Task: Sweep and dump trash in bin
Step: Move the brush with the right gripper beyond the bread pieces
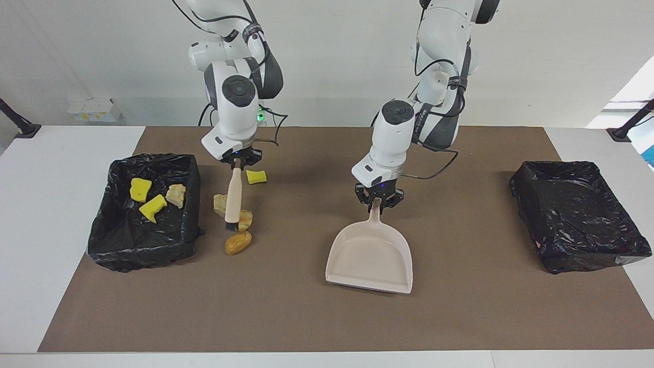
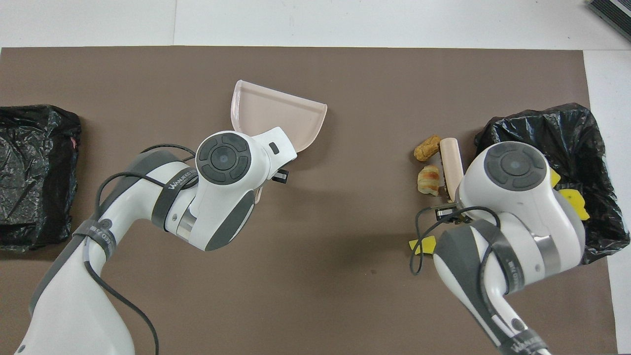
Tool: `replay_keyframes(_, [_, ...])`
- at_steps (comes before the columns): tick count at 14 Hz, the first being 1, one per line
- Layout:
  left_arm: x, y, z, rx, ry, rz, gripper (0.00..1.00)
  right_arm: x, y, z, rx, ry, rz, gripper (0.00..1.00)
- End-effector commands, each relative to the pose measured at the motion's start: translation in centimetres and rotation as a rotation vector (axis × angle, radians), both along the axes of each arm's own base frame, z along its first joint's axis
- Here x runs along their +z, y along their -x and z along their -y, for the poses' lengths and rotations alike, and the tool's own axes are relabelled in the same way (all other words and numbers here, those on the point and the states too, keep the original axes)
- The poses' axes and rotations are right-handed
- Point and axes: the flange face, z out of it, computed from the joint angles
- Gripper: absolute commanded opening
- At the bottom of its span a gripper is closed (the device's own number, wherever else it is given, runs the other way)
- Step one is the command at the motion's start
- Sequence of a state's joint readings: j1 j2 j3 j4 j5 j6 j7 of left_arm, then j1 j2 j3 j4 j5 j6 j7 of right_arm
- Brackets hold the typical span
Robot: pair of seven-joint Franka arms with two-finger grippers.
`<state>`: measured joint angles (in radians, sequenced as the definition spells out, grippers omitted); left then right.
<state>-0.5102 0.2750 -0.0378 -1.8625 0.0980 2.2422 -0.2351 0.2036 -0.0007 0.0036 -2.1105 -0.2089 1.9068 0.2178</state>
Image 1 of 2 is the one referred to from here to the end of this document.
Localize beige brush black bristles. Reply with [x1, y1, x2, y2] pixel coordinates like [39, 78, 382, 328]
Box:
[224, 166, 244, 234]

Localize beige plastic dustpan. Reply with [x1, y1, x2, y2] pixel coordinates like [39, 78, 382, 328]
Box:
[325, 197, 413, 295]

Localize brown bread roll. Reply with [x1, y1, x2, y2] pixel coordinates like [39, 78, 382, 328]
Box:
[225, 231, 253, 256]

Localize green yellow sponge piece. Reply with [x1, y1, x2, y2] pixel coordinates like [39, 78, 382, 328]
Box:
[139, 194, 168, 224]

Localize yellow sponge piece dark dot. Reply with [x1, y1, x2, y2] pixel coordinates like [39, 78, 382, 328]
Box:
[130, 177, 153, 203]

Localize black bag lined bin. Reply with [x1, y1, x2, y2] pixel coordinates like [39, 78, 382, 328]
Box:
[88, 153, 206, 273]

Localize black bag bin pink spot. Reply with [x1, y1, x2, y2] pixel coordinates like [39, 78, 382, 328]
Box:
[509, 160, 653, 275]

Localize brown table mat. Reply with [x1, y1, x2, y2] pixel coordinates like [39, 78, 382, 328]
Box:
[38, 126, 654, 353]

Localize white cardboard box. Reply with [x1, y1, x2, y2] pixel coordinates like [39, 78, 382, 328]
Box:
[67, 97, 122, 123]

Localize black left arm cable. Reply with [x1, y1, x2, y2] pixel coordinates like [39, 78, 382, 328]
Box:
[400, 51, 468, 180]

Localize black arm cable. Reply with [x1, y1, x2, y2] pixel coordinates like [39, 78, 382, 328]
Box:
[257, 105, 290, 147]
[400, 51, 468, 180]

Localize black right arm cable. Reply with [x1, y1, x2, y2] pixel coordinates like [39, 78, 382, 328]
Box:
[257, 105, 290, 147]

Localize black right base cable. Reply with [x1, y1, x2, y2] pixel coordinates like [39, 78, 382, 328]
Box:
[198, 102, 218, 127]

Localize black camera stand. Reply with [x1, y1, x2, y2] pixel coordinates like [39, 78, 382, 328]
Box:
[606, 99, 654, 143]
[0, 98, 42, 139]

